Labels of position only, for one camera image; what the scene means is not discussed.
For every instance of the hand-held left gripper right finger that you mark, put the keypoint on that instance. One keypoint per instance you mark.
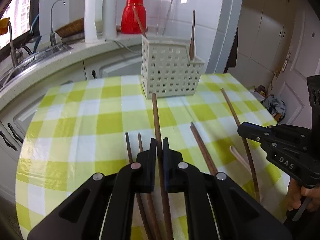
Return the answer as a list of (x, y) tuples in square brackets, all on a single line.
[(166, 155)]

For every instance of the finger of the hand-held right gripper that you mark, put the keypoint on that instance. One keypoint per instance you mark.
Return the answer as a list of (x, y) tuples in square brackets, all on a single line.
[(255, 132)]

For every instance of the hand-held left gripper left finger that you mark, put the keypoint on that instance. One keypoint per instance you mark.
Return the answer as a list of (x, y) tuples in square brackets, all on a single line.
[(151, 155)]

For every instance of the white perforated plastic basket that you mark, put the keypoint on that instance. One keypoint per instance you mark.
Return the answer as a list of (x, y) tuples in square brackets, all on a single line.
[(170, 70)]

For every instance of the person's right hand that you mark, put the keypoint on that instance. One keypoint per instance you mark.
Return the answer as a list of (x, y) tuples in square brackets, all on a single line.
[(312, 195)]

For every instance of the patterned bag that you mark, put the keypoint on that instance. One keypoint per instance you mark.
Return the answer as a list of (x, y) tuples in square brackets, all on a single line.
[(273, 107)]

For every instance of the white panel door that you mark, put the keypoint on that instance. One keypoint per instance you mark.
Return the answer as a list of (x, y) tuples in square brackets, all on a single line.
[(300, 55)]

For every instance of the cream tall cabinet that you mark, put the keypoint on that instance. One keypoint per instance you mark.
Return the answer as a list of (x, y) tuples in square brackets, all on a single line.
[(270, 30)]

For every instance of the white refrigerator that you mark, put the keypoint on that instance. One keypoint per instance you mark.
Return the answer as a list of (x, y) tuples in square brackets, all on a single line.
[(230, 17)]

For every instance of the red thermos jug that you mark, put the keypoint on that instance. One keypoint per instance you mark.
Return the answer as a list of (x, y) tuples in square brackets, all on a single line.
[(130, 17)]

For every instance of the white plastic pitcher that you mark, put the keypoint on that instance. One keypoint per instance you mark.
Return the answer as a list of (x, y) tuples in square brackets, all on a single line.
[(110, 12)]

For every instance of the wicker basket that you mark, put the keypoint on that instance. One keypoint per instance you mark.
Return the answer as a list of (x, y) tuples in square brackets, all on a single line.
[(71, 27)]

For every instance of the steel kitchen sink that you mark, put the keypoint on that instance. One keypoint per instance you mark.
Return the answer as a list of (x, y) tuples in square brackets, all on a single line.
[(37, 55)]

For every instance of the thin gooseneck chrome faucet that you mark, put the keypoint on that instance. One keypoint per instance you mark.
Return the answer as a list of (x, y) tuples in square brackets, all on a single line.
[(52, 40)]

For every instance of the tall chrome sink faucet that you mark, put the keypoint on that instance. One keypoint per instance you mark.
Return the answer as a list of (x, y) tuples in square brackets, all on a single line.
[(13, 55)]

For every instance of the window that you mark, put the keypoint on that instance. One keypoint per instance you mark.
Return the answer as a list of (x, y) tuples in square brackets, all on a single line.
[(20, 12)]

